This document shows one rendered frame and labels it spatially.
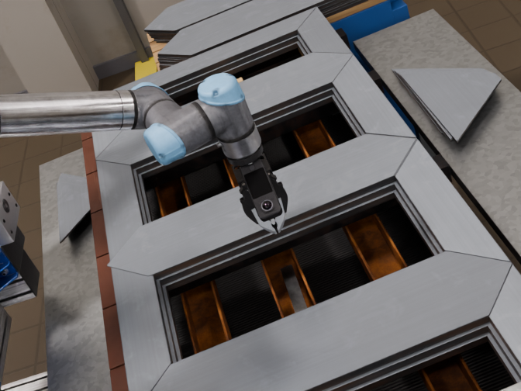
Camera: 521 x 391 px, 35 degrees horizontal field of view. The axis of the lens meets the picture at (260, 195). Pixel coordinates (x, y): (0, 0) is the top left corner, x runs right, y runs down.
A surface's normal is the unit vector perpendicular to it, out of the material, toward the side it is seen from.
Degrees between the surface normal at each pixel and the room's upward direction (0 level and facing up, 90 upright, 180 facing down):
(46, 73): 90
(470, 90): 0
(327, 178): 0
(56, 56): 90
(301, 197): 0
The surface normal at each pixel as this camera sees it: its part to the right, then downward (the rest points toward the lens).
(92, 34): 0.12, 0.60
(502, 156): -0.30, -0.73
